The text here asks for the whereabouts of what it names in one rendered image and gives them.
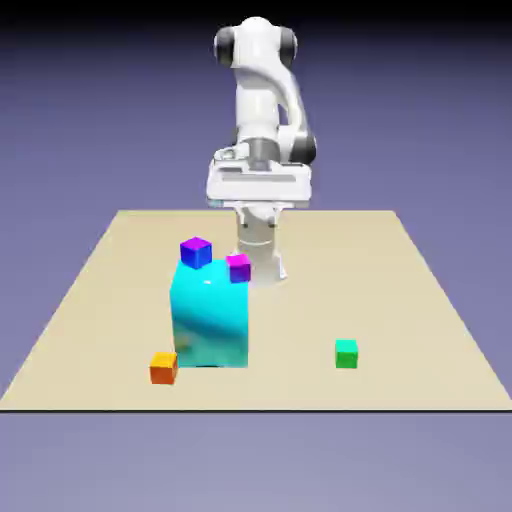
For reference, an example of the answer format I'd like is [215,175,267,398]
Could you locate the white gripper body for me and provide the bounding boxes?
[205,158,314,210]

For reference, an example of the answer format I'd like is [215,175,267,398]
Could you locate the small purple cube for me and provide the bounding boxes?
[225,252,253,285]

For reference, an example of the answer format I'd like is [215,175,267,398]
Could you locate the small blue cube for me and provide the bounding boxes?
[179,236,214,271]

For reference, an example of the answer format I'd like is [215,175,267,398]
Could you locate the small green cube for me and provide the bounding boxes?
[334,338,360,370]

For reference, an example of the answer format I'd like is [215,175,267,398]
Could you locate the small orange cube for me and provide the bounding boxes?
[149,351,179,386]

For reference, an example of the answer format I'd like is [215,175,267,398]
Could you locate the large cyan box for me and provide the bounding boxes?
[169,258,250,369]

